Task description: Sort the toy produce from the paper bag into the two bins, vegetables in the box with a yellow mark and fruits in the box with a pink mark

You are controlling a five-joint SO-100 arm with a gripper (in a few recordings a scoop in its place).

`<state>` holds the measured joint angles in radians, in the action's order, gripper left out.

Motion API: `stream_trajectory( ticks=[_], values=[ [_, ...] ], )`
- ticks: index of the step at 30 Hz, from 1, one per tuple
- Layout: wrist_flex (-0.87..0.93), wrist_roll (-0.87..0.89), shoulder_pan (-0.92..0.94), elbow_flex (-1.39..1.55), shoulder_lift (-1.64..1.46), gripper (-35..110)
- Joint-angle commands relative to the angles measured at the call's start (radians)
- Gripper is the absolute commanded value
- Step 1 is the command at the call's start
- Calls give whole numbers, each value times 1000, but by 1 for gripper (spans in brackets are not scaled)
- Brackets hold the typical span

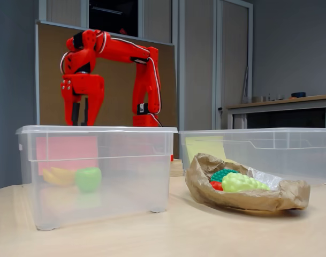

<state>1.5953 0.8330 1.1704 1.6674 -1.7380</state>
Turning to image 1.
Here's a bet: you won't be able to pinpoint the upper arm servo cable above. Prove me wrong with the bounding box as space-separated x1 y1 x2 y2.
147 57 164 128

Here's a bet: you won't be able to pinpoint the pink paper note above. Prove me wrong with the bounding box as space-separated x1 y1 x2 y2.
35 135 99 176

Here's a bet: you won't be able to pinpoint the yellow paper note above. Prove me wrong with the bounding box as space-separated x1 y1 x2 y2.
185 135 228 164

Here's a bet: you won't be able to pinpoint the dark screen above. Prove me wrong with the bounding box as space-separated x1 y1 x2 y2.
88 0 139 37

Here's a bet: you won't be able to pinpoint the light green toy grapes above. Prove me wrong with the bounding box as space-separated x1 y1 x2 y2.
221 172 270 193

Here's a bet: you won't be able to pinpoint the dark green bumpy toy vegetable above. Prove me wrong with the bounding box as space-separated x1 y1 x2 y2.
210 168 240 183

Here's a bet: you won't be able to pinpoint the brown cork pin board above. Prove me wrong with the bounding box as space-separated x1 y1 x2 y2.
35 20 179 129

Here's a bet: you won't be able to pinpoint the green toy apple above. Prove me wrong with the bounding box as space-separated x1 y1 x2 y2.
75 167 102 193

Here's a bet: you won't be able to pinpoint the wooden base block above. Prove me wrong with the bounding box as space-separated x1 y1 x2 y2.
170 158 184 178

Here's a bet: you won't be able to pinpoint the looping wrist servo cable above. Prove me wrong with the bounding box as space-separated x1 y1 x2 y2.
94 31 110 54

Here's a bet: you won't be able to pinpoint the crumpled brown paper bag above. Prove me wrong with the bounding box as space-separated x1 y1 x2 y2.
185 153 311 213

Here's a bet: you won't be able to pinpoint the yellow toy banana bunch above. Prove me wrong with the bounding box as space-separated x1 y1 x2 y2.
42 167 78 187

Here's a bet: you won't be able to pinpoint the grey shutter cabinet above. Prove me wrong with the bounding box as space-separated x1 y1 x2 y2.
178 0 254 131
38 0 177 45

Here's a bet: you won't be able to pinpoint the white gripper servo cable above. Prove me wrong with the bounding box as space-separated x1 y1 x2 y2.
59 52 70 74

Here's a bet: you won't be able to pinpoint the clear plastic bin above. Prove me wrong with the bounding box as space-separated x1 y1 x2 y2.
178 127 326 185
15 125 179 231

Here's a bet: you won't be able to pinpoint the wooden side table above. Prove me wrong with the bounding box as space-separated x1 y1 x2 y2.
226 93 326 129

